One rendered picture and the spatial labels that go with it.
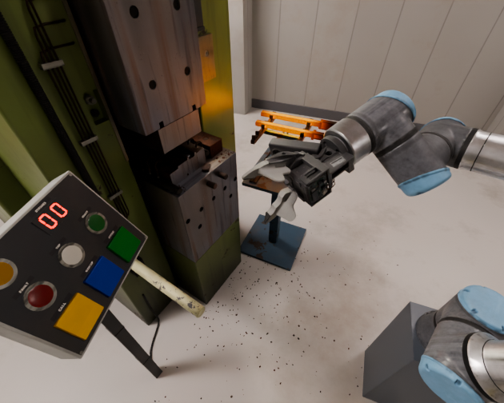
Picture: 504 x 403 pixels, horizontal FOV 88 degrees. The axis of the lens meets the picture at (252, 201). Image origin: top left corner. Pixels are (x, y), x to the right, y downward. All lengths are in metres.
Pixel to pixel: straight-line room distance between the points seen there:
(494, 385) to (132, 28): 1.22
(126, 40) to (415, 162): 0.74
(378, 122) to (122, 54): 0.65
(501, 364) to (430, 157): 0.50
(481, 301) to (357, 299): 0.97
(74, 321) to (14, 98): 0.55
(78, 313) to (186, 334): 1.07
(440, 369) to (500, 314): 0.25
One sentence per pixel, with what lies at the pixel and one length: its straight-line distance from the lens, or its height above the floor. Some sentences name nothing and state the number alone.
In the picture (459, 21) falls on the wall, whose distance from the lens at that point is 3.51.
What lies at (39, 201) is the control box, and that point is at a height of 1.20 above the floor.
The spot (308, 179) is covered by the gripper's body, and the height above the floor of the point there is 1.30.
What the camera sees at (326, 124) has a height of 0.94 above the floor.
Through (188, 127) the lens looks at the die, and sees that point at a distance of 1.05.
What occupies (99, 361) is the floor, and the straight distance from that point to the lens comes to 1.84.
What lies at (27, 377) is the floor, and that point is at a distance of 2.01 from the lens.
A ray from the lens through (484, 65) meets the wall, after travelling 3.67.
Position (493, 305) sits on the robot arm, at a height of 0.87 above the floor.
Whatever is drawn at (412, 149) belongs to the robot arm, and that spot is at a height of 1.32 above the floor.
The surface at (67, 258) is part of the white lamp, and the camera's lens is 0.74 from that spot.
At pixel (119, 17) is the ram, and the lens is 0.85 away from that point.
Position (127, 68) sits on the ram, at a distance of 0.86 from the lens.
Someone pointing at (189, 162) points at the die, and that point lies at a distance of 1.11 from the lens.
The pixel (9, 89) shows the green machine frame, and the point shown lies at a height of 1.36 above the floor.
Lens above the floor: 1.60
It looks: 44 degrees down
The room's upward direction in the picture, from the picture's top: straight up
